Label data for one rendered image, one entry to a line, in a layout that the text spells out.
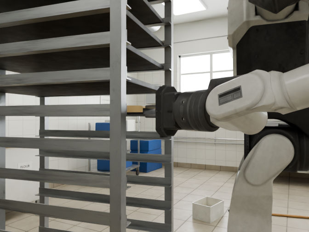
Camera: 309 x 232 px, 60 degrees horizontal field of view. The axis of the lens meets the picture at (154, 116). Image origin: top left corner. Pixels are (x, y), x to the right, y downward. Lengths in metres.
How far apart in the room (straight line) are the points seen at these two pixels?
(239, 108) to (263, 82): 0.05
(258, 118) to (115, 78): 0.33
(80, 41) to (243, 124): 0.46
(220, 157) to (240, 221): 4.66
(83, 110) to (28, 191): 2.57
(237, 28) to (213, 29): 4.98
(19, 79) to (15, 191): 2.37
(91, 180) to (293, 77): 0.51
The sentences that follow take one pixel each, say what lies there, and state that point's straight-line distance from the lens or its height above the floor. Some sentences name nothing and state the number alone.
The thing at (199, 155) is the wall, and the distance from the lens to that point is 5.55.
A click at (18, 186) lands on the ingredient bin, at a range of 3.15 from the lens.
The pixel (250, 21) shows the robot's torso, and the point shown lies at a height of 1.26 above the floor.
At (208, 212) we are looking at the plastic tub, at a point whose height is 0.10.
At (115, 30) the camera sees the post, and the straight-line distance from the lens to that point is 0.66.
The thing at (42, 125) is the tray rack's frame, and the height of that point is 1.00.
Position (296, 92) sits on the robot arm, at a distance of 0.46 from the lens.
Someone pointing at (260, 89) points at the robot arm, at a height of 1.08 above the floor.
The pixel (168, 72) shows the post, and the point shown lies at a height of 1.21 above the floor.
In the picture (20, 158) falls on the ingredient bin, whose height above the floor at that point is 0.61.
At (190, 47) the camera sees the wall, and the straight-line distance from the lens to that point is 5.74.
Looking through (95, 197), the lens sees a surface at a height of 0.69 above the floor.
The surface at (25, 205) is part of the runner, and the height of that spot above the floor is 0.79.
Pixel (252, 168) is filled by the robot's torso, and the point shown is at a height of 0.91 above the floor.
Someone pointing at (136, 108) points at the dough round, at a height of 1.06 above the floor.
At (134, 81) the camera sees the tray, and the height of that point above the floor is 1.14.
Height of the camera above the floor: 1.03
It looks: level
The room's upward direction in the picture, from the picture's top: straight up
